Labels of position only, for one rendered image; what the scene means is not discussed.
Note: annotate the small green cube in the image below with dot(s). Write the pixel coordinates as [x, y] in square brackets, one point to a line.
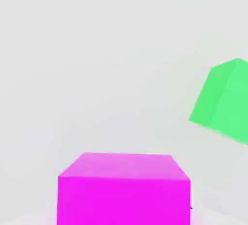
[226, 100]

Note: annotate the small magenta cube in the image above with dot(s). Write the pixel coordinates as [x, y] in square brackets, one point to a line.
[124, 199]

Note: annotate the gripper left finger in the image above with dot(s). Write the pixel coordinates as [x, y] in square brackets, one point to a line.
[48, 218]

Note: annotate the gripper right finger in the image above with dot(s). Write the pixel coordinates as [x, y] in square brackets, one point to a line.
[199, 218]

